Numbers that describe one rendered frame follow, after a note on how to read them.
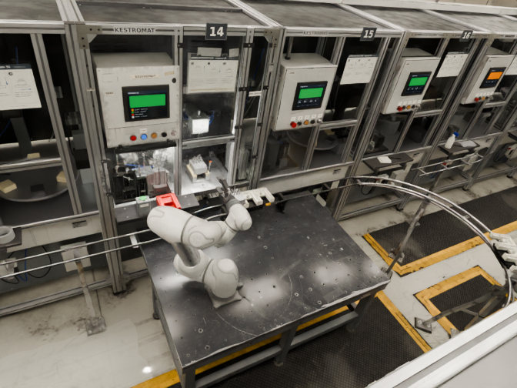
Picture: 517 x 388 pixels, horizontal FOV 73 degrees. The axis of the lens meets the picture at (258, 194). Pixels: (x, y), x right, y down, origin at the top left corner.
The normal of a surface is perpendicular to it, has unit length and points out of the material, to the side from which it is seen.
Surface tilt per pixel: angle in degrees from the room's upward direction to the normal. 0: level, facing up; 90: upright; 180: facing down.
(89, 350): 0
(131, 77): 90
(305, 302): 0
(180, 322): 0
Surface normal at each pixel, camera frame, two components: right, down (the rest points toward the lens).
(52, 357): 0.15, -0.77
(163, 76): 0.46, 0.61
